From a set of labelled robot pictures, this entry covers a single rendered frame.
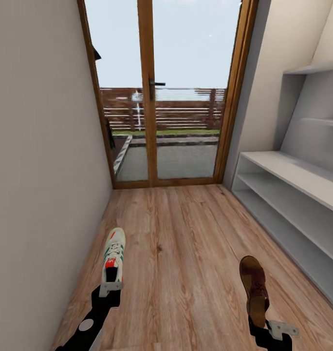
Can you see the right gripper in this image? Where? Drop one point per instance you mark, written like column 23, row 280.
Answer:
column 265, row 340

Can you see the door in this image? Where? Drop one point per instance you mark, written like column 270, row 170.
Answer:
column 167, row 77

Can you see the gym shoe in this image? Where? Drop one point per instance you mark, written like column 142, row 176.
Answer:
column 113, row 259

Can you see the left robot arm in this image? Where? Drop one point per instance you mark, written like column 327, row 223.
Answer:
column 89, row 332

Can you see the sandal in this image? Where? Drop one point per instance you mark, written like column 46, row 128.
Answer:
column 253, row 278

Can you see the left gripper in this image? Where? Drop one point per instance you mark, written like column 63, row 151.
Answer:
column 112, row 299

